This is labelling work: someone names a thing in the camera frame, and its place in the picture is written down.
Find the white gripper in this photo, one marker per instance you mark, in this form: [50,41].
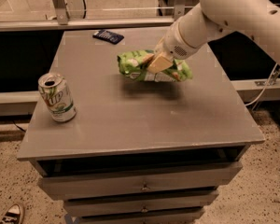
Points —
[174,47]

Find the green rice chip bag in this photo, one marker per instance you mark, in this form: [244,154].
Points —
[145,65]

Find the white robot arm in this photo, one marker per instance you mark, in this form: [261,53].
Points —
[259,20]

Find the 7up soda can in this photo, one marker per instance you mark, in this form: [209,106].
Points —
[55,92]

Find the dark blue snack packet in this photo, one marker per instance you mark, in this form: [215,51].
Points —
[107,36]

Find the grey drawer cabinet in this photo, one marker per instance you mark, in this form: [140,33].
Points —
[125,125]

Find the middle grey drawer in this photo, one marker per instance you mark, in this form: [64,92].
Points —
[140,203]

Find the grey drawer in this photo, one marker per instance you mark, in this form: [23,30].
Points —
[151,217]
[139,181]
[140,203]

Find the bottom grey drawer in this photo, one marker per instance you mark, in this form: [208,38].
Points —
[151,217]

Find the top grey drawer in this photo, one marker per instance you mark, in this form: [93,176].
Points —
[139,181]

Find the black and white sneaker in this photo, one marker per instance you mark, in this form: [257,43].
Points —
[14,215]

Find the metal railing frame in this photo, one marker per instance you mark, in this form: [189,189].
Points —
[69,16]

